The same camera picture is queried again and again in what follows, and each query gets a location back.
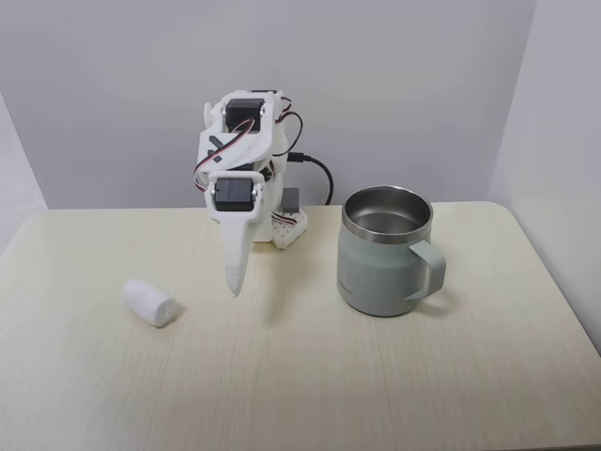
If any white gauze dressing roll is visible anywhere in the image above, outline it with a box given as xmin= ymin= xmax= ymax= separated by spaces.
xmin=120 ymin=277 xmax=182 ymax=329

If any pale green steel mug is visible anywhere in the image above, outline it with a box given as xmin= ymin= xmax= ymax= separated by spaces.
xmin=335 ymin=184 xmax=448 ymax=319

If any red black servo wire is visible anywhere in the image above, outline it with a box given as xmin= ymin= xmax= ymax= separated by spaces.
xmin=193 ymin=118 xmax=258 ymax=194

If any black power cable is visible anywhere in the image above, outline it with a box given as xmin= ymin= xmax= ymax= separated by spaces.
xmin=286 ymin=151 xmax=335 ymax=207

